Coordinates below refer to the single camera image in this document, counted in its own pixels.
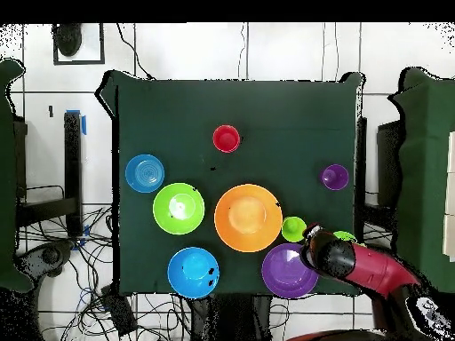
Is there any person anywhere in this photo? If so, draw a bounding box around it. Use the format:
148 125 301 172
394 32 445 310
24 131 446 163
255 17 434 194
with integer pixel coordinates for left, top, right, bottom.
52 22 84 58

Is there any black power strip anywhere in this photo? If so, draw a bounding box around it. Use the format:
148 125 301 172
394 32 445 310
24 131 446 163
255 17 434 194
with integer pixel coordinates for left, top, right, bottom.
100 283 139 337

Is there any large green bowl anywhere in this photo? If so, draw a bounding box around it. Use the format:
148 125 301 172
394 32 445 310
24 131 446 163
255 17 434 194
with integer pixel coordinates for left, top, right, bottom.
152 182 206 236

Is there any black stand beam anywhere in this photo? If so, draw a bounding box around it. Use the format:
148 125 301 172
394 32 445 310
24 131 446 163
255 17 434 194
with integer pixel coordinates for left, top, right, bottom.
355 116 368 242

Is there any black chair base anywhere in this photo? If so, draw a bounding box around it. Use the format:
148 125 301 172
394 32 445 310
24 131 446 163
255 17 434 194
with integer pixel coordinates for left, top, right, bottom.
15 239 76 282

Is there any purple bowl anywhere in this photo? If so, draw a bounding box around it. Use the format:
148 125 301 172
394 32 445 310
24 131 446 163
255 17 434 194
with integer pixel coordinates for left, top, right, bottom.
261 242 320 299

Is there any deep blue bowl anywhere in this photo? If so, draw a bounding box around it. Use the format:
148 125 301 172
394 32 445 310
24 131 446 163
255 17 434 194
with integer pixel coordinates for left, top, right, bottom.
166 246 220 299

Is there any green cup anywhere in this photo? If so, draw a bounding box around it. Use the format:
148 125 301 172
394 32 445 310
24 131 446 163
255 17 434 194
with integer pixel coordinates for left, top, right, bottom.
281 215 308 243

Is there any purple cup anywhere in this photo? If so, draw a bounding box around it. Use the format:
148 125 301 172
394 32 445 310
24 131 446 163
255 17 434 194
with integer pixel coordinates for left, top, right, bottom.
318 163 350 192

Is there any white box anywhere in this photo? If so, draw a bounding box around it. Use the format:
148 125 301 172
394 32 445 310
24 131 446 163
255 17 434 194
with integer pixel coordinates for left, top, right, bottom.
442 130 455 263

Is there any shallow blue bowl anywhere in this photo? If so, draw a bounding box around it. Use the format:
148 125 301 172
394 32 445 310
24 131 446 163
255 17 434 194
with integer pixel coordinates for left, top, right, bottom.
124 153 165 194

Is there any dark green tablecloth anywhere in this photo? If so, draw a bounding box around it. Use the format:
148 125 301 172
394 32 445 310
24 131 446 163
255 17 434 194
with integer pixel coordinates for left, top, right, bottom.
94 69 365 298

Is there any green cloth side table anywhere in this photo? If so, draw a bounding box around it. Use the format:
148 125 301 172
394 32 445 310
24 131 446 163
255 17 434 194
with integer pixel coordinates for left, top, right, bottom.
0 58 35 294
388 66 455 296

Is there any black cable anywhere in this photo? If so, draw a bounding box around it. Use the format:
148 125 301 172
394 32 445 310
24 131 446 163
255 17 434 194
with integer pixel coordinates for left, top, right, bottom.
116 22 155 80

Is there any large orange bowl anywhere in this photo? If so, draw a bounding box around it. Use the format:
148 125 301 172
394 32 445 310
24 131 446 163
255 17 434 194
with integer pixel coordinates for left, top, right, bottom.
213 183 284 254

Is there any tangle of cables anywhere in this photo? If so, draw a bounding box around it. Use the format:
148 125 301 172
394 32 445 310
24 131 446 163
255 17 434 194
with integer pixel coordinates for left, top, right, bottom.
20 205 193 341

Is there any orange-red cup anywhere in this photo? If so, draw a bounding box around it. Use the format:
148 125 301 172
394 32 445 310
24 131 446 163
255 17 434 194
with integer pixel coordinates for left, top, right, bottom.
212 123 242 155

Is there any small ribbed green bowl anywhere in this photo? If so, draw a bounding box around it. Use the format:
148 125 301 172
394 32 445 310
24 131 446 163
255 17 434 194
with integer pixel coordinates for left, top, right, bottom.
332 230 357 245

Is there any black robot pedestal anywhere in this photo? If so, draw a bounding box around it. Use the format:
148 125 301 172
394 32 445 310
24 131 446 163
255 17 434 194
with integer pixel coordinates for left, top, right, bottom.
189 293 273 341

